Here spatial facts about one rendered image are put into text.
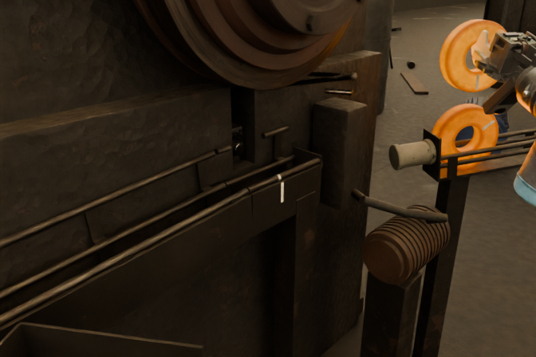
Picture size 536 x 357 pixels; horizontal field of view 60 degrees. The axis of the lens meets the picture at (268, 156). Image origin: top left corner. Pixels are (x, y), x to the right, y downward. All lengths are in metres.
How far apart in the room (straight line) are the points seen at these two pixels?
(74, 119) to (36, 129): 0.05
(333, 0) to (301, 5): 0.09
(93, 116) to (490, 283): 1.57
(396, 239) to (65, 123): 0.70
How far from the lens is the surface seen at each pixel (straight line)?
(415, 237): 1.09
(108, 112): 0.73
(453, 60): 1.09
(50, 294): 0.67
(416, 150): 1.10
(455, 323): 1.71
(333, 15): 0.74
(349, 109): 0.98
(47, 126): 0.70
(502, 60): 1.00
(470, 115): 1.14
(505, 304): 1.86
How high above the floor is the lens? 1.07
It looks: 22 degrees down
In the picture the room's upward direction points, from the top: straight up
